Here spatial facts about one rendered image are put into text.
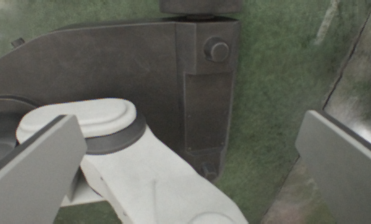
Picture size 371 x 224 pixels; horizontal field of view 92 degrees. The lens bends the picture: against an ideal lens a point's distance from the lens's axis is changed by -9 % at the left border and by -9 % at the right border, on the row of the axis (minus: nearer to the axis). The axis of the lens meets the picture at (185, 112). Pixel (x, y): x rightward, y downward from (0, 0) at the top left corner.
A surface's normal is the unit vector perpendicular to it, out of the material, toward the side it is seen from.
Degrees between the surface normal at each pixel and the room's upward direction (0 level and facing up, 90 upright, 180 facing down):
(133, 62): 0
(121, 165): 90
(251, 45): 0
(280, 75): 0
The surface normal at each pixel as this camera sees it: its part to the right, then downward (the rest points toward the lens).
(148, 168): -0.02, -0.86
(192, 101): 0.20, 0.50
